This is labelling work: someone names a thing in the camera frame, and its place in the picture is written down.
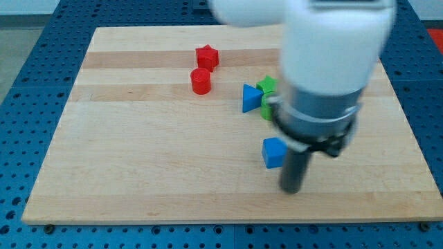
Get blue cube block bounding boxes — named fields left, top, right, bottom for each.
left=262, top=137, right=287, bottom=169

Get red star block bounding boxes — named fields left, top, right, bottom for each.
left=195, top=44, right=219, bottom=72

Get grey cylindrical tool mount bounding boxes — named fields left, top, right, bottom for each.
left=272, top=81, right=363, bottom=151

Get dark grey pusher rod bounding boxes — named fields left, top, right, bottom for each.
left=280, top=148, right=312, bottom=194

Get red cylinder block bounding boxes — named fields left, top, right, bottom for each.
left=190, top=68, right=212, bottom=95

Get green cylinder block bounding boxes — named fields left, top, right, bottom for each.
left=260, top=91, right=278, bottom=121

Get green star block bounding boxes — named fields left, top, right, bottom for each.
left=256, top=75, right=278, bottom=94

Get blue triangle block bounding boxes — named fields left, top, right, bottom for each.
left=242, top=84, right=264, bottom=113

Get wooden board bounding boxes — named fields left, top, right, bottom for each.
left=22, top=26, right=442, bottom=225

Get black cable on tool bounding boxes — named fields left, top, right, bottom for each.
left=269, top=103, right=358, bottom=158

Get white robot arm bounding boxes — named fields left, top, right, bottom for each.
left=208, top=0, right=397, bottom=194

